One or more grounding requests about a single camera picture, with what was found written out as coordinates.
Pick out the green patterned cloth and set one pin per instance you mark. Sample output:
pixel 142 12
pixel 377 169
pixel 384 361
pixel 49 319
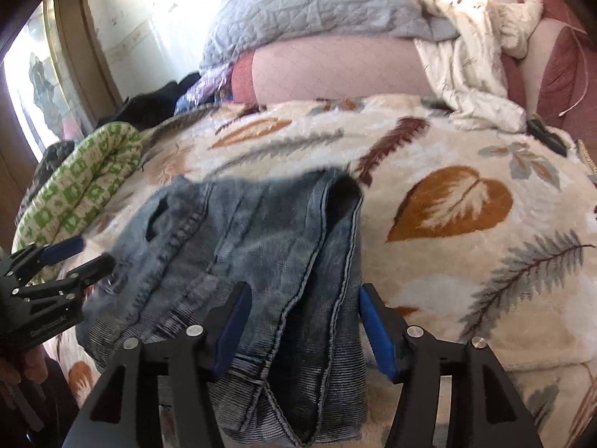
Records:
pixel 79 182

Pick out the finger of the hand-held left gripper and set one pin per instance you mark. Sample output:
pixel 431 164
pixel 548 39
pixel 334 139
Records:
pixel 93 268
pixel 63 249

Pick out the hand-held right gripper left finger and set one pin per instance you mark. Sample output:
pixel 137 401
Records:
pixel 231 331

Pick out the black plastic clip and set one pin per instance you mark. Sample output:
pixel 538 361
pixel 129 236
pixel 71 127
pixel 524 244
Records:
pixel 548 136

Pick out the leaf print fleece blanket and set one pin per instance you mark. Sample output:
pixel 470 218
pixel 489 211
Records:
pixel 466 266

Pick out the grey quilted blanket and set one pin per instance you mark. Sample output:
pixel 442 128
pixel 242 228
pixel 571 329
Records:
pixel 303 4

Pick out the person's left hand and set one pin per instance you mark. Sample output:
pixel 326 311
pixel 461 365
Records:
pixel 33 366

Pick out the blue denim pants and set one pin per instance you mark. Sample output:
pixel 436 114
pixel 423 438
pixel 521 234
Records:
pixel 289 252

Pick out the white printed sheet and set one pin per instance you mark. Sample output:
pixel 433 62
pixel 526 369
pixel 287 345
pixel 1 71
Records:
pixel 471 70

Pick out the shiny purple cloth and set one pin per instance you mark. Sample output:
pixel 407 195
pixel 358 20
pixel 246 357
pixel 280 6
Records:
pixel 205 88

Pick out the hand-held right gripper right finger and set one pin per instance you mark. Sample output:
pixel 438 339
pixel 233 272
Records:
pixel 378 331

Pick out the wooden window frame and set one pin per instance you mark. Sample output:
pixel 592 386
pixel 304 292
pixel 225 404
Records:
pixel 70 56

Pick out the white textured cloth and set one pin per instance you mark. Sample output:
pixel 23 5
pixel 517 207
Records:
pixel 522 23

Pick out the grey knit cloth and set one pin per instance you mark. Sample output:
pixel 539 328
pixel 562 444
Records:
pixel 51 158

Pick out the light pink quilted cushion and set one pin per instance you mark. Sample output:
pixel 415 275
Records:
pixel 336 70

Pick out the person's dark clothing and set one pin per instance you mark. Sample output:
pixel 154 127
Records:
pixel 58 401

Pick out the black cloth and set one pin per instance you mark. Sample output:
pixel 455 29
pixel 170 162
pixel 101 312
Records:
pixel 149 100

